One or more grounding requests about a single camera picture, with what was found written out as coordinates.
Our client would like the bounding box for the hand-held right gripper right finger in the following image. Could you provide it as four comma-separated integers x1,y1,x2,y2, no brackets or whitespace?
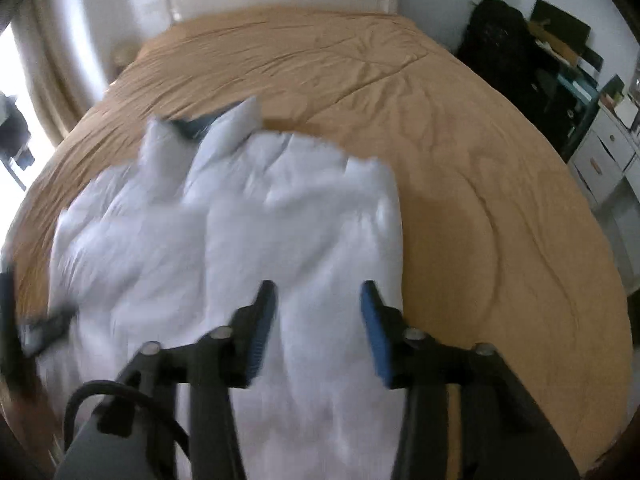
360,280,581,480

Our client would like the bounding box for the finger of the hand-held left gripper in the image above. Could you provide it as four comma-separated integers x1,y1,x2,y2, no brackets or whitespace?
20,304,80,357

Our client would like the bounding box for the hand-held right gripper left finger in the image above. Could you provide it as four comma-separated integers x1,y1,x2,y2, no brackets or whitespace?
97,280,278,480

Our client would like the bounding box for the white puffer jacket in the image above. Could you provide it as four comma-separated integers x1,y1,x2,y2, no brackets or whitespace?
37,97,406,480

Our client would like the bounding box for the dark equipment stand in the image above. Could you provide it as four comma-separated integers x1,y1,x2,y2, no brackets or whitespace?
0,91,37,192

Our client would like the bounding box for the tan bed comforter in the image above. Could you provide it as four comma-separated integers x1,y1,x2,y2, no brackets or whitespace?
0,5,632,480

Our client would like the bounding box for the beige curtain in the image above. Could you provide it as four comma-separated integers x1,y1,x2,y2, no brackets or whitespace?
20,0,108,147

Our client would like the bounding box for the white drawer cabinet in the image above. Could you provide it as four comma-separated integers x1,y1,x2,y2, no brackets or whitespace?
569,102,640,223

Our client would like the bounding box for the black bag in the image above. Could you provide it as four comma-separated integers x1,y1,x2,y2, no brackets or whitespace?
456,0,551,108

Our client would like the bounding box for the dark shelf unit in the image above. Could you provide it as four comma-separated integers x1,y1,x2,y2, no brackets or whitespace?
525,0,627,162

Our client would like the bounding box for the black cable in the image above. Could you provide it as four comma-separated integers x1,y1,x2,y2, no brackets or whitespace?
62,381,191,480

